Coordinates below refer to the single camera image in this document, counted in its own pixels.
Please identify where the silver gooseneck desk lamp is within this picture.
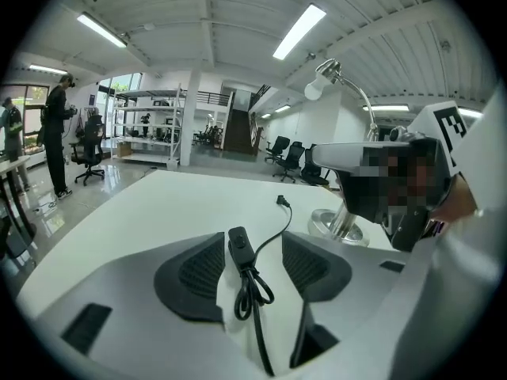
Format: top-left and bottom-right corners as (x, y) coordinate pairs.
(303, 58), (378, 249)

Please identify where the black lamp switch cable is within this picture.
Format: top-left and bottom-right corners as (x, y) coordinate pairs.
(227, 195), (293, 377)

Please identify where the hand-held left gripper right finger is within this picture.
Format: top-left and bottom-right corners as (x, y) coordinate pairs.
(276, 230), (413, 380)

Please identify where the black balcony railing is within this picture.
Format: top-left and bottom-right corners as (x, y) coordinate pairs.
(196, 90), (234, 107)

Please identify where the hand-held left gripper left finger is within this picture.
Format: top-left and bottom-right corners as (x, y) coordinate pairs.
(16, 230), (262, 380)

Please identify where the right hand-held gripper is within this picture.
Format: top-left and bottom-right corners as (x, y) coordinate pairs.
(312, 101), (469, 253)

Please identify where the person's right forearm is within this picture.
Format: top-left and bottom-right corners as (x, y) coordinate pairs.
(443, 87), (507, 233)

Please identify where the black office chair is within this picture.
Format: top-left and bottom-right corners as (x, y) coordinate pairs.
(273, 141), (305, 184)
(264, 135), (291, 166)
(69, 114), (107, 187)
(299, 143), (330, 187)

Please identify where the dark staircase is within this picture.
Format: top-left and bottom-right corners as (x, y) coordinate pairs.
(223, 108), (259, 157)

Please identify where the white metal shelf rack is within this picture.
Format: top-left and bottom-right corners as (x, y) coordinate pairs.
(110, 86), (188, 166)

